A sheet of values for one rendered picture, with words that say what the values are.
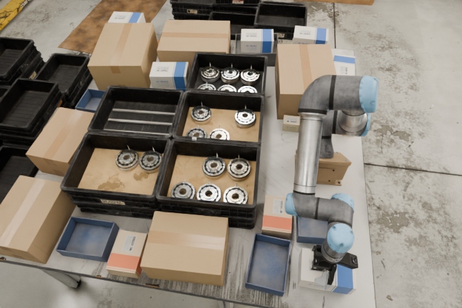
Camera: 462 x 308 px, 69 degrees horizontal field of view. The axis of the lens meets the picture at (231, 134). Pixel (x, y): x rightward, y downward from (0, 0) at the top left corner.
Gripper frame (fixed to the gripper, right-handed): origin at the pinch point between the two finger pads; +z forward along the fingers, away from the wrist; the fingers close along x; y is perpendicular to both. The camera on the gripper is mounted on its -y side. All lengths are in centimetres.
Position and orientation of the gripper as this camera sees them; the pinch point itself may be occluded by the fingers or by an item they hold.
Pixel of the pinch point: (326, 269)
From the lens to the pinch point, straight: 143.2
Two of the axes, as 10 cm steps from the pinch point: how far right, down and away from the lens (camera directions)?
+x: -1.6, 7.9, -5.9
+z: 0.3, 6.1, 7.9
